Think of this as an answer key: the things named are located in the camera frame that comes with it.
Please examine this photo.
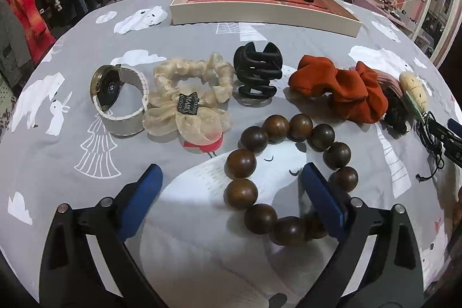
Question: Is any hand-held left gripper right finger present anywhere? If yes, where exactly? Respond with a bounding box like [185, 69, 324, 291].
[301, 162, 424, 308]

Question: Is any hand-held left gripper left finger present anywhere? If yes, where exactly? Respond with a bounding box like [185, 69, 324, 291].
[39, 164, 164, 308]

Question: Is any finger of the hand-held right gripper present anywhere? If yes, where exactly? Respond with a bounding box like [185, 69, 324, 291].
[429, 120, 462, 166]
[448, 118, 462, 140]

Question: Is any brown wooden bead bracelet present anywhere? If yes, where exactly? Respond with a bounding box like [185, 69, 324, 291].
[224, 113, 359, 247]

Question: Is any orange scrunchie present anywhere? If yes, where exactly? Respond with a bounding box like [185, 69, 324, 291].
[288, 55, 390, 123]

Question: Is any watch with beige band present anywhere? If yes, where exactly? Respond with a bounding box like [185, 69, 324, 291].
[90, 64, 149, 138]

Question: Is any cream scrunchie with bow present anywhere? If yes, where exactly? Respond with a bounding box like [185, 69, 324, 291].
[142, 53, 235, 144]

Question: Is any black hair claw clip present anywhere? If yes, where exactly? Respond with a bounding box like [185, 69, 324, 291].
[233, 42, 283, 100]

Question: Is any beige jewelry tray orange lining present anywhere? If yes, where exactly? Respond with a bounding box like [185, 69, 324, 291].
[169, 0, 362, 38]

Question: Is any white framed mirror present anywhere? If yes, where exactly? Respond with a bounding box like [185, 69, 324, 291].
[415, 0, 462, 67]

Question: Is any pink desk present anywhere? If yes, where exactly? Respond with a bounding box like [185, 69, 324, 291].
[346, 0, 408, 27]

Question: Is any thin black cord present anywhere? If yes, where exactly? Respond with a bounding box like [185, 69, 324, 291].
[416, 111, 448, 182]

